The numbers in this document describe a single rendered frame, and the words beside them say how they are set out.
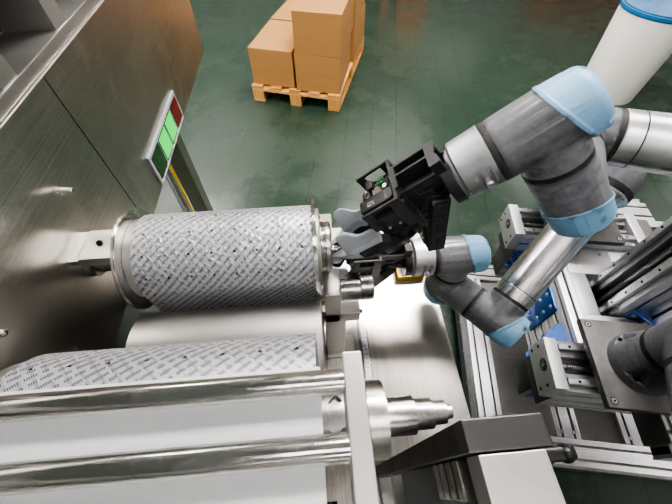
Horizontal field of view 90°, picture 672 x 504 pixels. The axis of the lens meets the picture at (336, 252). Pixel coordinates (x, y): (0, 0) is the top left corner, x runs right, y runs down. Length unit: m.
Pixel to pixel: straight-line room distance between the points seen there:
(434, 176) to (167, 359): 0.33
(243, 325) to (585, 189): 0.44
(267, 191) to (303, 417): 2.22
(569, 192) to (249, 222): 0.39
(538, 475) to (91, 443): 0.25
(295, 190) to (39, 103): 1.93
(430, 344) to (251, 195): 1.82
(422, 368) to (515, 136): 0.55
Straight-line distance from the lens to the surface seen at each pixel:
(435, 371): 0.82
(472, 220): 2.35
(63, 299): 0.56
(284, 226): 0.45
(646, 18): 3.69
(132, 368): 0.31
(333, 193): 2.34
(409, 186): 0.44
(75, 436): 0.27
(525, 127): 0.41
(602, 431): 1.78
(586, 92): 0.42
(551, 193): 0.46
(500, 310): 0.74
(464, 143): 0.42
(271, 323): 0.47
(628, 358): 1.08
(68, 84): 0.64
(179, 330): 0.50
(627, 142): 0.59
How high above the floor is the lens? 1.66
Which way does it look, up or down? 55 degrees down
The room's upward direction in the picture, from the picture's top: straight up
